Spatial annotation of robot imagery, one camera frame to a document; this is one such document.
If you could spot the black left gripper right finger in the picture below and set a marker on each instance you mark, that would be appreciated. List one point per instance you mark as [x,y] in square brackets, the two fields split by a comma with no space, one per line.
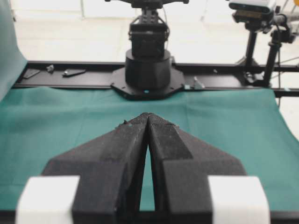
[181,164]

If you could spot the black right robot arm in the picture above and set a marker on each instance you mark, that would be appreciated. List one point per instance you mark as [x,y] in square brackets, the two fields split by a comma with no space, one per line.
[148,34]

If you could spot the black aluminium frame rail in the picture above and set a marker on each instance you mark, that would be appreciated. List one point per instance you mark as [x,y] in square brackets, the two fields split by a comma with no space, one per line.
[198,77]

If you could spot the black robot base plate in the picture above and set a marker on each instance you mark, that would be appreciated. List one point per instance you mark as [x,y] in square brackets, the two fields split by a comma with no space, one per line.
[128,91]

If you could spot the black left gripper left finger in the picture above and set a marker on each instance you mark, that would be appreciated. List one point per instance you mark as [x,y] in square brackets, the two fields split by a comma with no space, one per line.
[111,169]

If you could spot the green table cloth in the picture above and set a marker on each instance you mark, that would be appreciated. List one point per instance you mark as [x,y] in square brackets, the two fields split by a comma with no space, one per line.
[39,123]

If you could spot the camera on black stand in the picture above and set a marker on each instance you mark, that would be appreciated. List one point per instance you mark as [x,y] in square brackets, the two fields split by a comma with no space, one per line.
[257,16]

